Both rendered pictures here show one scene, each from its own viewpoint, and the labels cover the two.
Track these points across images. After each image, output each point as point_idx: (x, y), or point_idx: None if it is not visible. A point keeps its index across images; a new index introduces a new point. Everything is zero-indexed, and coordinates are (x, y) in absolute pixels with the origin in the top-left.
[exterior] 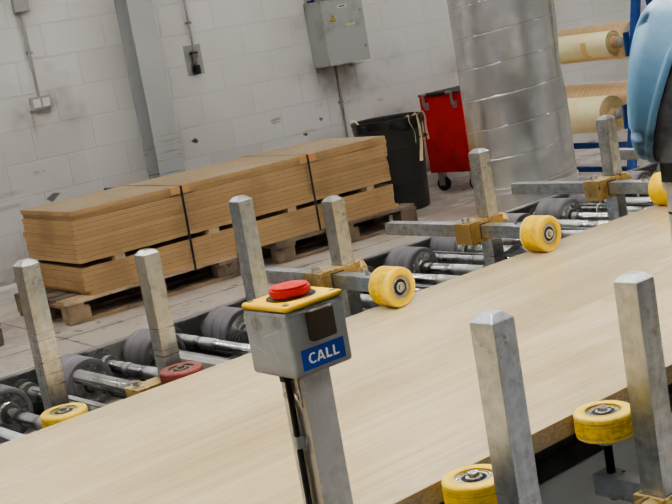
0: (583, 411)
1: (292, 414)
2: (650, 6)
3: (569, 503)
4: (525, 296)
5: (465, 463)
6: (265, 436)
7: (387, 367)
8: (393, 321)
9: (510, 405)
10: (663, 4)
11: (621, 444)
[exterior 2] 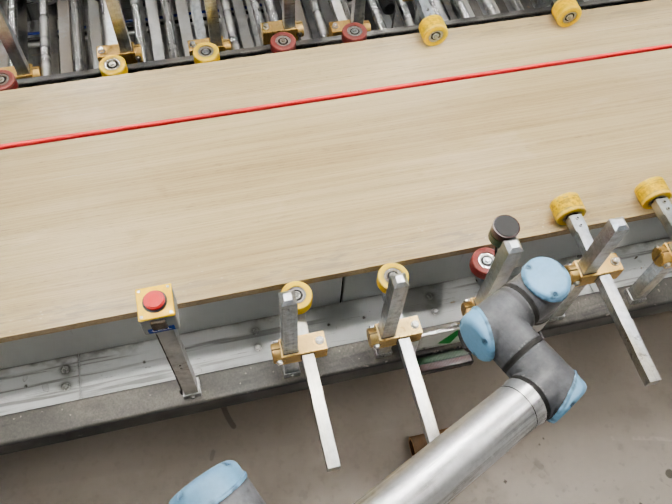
0: (385, 270)
1: None
2: (186, 492)
3: None
4: (493, 89)
5: (306, 275)
6: (260, 167)
7: (362, 130)
8: (412, 64)
9: (286, 324)
10: (188, 499)
11: None
